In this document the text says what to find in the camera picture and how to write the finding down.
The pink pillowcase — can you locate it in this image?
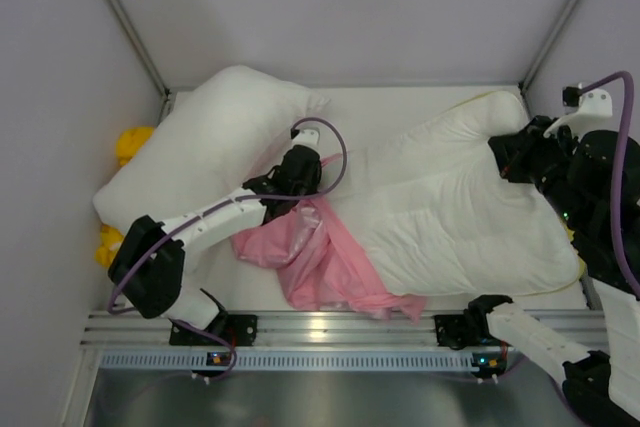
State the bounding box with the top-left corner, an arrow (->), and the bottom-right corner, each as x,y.
230,153 -> 429,326

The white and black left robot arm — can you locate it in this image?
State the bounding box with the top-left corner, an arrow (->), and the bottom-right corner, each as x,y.
108,145 -> 322,338

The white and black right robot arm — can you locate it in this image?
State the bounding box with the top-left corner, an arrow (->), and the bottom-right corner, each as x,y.
465,117 -> 639,426

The bare white pillow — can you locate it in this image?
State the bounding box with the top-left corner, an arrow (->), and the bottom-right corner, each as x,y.
92,64 -> 331,243

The yellow cloth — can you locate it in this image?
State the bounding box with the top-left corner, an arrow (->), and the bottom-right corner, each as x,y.
94,126 -> 155,269

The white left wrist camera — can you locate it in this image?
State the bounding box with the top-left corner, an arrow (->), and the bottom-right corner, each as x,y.
290,128 -> 320,151

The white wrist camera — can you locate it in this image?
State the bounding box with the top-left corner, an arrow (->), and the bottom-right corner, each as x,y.
290,128 -> 320,151
543,83 -> 613,138

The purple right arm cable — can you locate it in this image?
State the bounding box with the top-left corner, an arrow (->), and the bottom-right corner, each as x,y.
579,70 -> 640,298

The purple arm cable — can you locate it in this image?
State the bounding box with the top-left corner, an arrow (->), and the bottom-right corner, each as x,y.
579,70 -> 640,298
107,116 -> 349,373

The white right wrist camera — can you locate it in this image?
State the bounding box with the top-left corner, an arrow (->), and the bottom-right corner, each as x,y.
543,83 -> 613,138

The right aluminium corner post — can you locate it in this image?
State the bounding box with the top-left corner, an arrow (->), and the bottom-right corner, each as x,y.
518,0 -> 583,97

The aluminium corner post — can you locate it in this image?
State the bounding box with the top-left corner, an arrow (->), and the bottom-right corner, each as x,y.
518,0 -> 583,97
104,0 -> 170,99

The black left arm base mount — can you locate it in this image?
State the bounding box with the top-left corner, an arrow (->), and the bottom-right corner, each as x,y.
169,313 -> 258,347

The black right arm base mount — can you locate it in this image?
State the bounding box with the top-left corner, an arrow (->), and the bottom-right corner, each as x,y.
433,313 -> 488,350

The grey slotted cable duct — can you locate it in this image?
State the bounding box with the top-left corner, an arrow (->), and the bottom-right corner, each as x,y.
100,349 -> 508,373

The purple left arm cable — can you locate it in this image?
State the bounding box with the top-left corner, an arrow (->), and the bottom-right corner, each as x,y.
107,116 -> 349,373

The left aluminium corner post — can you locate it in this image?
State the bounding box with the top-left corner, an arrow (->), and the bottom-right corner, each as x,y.
104,0 -> 170,99

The aluminium front rail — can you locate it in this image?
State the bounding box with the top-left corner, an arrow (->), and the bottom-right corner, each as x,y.
80,310 -> 607,350

